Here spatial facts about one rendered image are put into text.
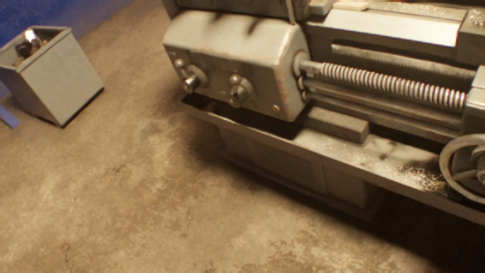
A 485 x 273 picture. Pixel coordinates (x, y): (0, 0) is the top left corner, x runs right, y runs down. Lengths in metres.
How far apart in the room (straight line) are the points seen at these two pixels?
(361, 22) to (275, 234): 0.94
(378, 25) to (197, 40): 0.58
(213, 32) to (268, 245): 0.87
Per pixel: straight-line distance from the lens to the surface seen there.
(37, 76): 2.66
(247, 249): 1.56
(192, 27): 1.28
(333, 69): 1.03
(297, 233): 1.55
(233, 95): 1.12
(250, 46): 1.09
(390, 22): 0.99
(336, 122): 1.24
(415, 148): 1.25
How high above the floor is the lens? 1.34
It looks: 43 degrees down
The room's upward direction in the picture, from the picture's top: 22 degrees counter-clockwise
